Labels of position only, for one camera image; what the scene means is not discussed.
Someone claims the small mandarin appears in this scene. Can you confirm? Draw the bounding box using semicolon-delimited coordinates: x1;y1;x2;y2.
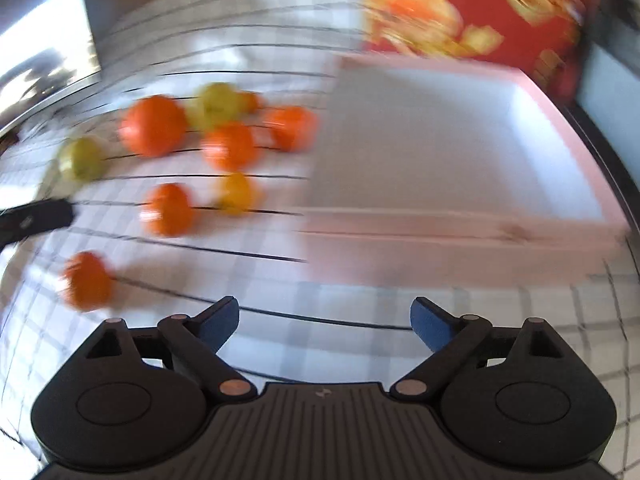
241;91;264;115

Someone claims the red snack bag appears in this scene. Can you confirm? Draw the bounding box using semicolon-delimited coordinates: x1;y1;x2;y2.
362;0;600;103

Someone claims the black framed screen on right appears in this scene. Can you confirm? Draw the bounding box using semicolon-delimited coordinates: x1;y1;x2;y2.
574;0;640;196

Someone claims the black monitor on left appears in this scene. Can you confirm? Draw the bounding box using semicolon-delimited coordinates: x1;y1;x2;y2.
0;0;101;134

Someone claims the small green guava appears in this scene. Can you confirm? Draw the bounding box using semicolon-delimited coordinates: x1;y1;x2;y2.
58;136;105;183

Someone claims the small yellow citrus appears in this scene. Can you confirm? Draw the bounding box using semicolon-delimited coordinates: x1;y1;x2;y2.
215;172;260;216

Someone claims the mandarin orange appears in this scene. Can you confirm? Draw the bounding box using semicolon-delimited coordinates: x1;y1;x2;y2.
60;252;113;311
201;122;259;172
139;183;195;237
264;105;318;152

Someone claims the pink gift box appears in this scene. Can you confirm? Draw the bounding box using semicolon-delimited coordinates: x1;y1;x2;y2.
299;54;629;287

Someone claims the checked white tablecloth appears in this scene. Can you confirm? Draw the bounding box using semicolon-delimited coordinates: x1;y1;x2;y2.
1;0;639;479

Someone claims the large orange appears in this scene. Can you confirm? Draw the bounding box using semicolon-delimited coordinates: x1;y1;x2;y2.
118;96;188;158

